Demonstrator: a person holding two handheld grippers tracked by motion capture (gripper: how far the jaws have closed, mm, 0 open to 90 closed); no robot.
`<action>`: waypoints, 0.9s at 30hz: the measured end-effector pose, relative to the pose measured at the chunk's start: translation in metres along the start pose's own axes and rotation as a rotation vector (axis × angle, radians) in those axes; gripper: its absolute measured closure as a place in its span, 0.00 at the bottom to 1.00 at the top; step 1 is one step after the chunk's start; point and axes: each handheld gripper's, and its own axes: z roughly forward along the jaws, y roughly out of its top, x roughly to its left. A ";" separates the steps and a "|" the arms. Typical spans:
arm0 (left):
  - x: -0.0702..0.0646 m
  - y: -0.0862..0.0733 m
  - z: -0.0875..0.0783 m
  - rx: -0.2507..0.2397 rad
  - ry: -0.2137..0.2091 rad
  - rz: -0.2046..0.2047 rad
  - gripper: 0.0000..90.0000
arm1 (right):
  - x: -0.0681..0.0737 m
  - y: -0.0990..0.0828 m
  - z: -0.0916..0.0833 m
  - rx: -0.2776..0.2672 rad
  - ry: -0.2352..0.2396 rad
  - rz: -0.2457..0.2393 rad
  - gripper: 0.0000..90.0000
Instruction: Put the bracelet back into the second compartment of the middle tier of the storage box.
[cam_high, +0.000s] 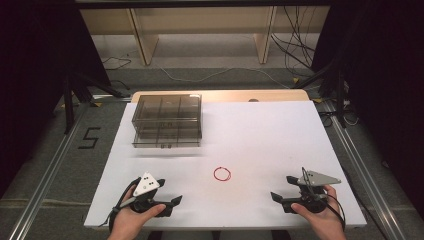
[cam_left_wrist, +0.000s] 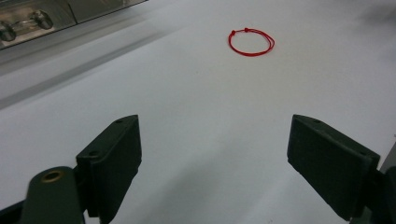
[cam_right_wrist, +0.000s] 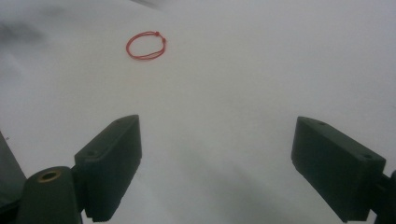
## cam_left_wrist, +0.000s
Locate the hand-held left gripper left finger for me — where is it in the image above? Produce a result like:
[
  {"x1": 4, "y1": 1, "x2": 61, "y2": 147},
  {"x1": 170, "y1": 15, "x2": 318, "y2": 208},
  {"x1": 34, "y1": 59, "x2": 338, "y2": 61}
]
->
[{"x1": 76, "y1": 114, "x2": 143, "y2": 224}]

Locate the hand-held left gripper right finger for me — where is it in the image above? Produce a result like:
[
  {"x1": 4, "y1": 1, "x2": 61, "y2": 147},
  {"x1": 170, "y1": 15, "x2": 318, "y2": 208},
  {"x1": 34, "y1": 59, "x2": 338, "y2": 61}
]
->
[{"x1": 287, "y1": 114, "x2": 381, "y2": 222}]

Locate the red string bracelet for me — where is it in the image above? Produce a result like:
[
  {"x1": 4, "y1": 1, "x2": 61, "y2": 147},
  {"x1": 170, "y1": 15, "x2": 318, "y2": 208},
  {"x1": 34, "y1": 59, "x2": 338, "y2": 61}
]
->
[{"x1": 228, "y1": 27, "x2": 276, "y2": 58}]

